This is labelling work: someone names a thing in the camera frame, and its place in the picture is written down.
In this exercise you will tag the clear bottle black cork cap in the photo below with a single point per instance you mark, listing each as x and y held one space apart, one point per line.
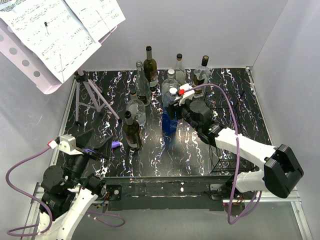
180 72

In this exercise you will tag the blue clear tall bottle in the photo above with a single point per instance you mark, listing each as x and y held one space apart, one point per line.
169 126

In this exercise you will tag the clear green-tinted bottle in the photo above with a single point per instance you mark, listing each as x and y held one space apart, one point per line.
142 85

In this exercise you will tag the clear flask black gold label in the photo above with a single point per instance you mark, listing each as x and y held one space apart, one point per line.
201 75

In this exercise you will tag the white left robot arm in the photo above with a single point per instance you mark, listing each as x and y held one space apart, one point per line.
66 195

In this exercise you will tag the dark brown wine bottle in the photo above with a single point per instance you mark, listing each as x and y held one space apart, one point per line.
150 69

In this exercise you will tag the large sheet music page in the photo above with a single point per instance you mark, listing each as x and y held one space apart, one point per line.
50 30

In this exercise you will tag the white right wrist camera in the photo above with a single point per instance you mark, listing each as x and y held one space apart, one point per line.
185 92

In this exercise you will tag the clear bottle gold neck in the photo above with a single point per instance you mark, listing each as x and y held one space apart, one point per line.
136 107

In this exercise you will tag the small sheet music page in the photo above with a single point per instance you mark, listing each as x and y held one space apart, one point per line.
99 17

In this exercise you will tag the lilac music stand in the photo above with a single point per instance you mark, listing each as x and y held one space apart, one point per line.
29 63

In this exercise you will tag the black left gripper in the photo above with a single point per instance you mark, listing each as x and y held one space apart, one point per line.
83 139

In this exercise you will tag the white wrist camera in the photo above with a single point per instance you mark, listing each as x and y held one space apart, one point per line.
185 92
67 144

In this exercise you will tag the green wine bottle silver neck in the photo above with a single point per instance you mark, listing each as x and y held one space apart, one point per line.
132 131

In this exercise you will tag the black wire wine rack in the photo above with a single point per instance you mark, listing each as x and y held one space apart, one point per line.
223 162

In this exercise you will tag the purple marker pen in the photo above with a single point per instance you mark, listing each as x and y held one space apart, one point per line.
114 145

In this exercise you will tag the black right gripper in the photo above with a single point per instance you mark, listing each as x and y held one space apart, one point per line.
172 108

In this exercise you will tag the clear square bottle white label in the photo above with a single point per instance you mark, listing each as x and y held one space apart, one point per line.
168 83

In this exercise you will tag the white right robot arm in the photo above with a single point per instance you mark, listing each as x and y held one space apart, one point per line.
278 171

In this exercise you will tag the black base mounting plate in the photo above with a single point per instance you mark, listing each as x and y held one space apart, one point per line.
161 193

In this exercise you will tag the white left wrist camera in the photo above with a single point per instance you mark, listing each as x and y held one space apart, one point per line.
67 144

